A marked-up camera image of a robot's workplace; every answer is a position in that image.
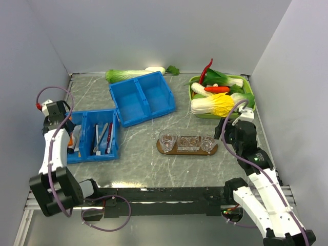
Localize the orange toothpaste tube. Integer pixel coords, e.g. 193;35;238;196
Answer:
67;137;75;154

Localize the clear plastic tray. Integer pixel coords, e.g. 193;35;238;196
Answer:
176;129;200;152

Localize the clear faceted plastic cup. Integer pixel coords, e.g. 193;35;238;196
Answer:
158;129;177;152

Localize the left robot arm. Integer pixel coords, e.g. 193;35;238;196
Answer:
29;100;101;217

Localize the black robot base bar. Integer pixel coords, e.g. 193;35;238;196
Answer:
70;186;253;218

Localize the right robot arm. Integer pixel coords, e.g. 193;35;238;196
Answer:
214;118;316;245

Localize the grey toothbrush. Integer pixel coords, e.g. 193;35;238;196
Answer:
93;123;109;154

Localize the red toothbrush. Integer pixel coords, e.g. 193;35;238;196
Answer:
105;122;113;154

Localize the wooden oval tray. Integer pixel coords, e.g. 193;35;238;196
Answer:
156;140;218;156

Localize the white toothbrush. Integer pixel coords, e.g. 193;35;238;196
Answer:
94;124;101;156

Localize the yellow napa cabbage toy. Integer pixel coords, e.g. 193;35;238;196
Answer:
191;93;234;117

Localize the green white cabbage toy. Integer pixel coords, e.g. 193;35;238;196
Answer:
230;93;255;109

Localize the blue bin with toiletries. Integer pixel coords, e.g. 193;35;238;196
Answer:
67;109;120;164

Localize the green vegetable basket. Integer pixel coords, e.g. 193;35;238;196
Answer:
188;74;254;119

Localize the orange carrot toy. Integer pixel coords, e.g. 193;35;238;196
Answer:
204;86;230;94

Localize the white corn toy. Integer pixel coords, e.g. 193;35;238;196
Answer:
191;83;213;97

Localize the green napa cabbage toy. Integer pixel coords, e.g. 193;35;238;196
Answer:
105;69;152;84

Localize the green bok choy toy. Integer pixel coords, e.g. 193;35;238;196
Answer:
184;68;244;88

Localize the red chili pepper toy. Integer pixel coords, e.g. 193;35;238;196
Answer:
199;59;213;85

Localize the blue bin with cups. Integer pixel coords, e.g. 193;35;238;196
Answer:
109;72;176;128

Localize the green leaf toy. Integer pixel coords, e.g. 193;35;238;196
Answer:
166;65;180;76

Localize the white radish toy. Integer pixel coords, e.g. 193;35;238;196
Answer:
145;67;166;74

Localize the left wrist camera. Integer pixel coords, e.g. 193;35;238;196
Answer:
36;99;53;116

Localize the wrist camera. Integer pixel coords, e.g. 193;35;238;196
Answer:
232;107;254;126
36;99;53;116

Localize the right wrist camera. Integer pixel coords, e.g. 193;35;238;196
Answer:
232;107;254;126

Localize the aluminium rail frame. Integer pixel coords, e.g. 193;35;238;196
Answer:
14;73;307;246

